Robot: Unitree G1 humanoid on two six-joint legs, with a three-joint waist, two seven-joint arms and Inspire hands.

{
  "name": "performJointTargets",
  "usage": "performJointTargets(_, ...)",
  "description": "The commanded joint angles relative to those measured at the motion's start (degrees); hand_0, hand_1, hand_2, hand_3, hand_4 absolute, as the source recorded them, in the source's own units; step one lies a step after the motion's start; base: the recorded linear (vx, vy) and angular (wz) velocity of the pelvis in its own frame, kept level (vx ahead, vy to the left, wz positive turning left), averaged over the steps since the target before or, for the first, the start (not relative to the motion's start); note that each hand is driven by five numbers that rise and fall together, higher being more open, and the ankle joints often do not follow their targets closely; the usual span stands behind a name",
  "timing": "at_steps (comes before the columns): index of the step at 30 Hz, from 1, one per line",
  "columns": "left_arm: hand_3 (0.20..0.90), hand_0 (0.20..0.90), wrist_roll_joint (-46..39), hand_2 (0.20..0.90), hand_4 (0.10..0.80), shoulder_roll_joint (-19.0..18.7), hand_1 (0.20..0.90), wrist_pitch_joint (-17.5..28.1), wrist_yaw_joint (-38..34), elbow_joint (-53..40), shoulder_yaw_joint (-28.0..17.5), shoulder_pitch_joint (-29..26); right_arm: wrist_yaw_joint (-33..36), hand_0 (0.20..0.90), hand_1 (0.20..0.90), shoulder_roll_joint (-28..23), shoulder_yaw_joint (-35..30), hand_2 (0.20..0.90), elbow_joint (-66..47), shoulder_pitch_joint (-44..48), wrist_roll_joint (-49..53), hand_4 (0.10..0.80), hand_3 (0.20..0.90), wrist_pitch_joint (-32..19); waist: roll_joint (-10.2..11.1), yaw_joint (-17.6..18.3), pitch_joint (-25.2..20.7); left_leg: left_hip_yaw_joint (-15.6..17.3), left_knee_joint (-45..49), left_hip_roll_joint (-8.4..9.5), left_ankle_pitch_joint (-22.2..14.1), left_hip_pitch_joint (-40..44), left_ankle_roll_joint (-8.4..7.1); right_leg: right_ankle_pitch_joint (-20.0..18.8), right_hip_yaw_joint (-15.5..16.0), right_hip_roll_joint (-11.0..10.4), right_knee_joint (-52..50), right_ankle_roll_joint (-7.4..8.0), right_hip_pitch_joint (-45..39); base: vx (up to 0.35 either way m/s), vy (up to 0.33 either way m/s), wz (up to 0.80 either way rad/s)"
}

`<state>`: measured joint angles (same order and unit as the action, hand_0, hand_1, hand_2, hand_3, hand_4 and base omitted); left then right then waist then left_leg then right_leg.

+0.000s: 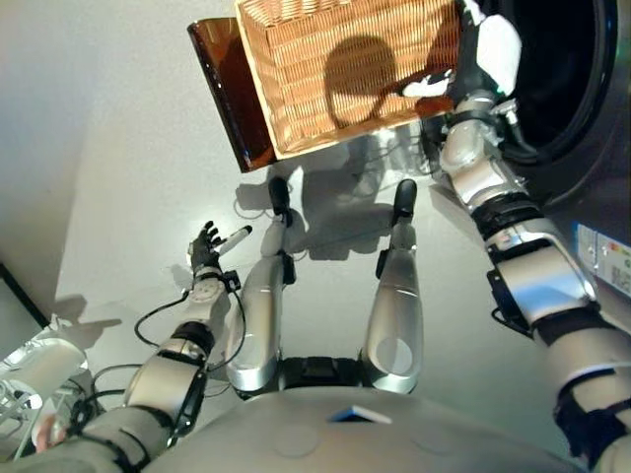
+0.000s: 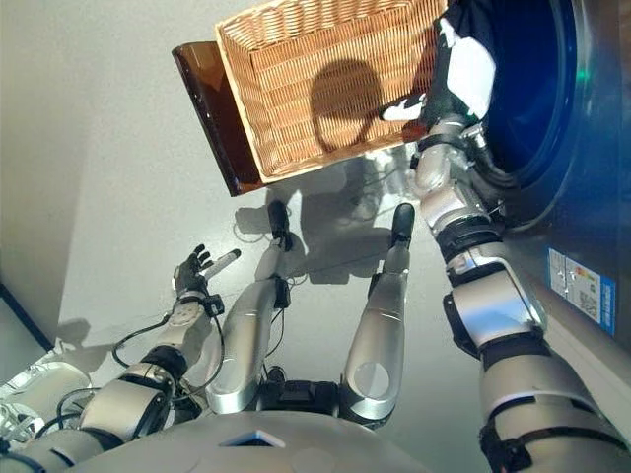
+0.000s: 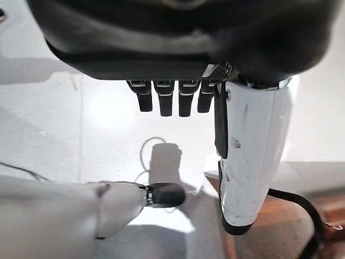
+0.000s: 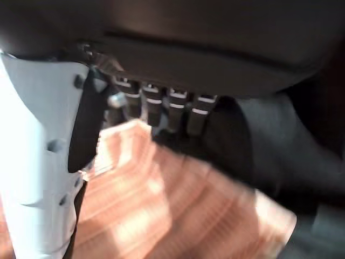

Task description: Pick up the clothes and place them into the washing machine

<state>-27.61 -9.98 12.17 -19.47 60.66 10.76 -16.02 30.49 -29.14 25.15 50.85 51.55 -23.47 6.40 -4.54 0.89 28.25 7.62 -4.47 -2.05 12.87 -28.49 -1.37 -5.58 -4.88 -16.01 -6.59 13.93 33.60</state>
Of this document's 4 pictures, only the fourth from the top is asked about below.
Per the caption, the grey front-load washing machine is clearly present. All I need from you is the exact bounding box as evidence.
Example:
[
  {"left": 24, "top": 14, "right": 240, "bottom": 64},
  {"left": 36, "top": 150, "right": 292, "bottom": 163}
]
[{"left": 152, "top": 53, "right": 345, "bottom": 259}]

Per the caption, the robot right hand black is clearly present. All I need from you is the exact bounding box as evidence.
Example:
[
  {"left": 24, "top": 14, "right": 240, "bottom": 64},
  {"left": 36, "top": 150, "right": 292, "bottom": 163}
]
[{"left": 0, "top": 0, "right": 345, "bottom": 259}]

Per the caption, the rectangular wicker laundry basket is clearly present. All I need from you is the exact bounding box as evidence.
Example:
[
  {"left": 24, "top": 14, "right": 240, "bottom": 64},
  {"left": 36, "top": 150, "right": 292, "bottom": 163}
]
[{"left": 0, "top": 120, "right": 297, "bottom": 259}]

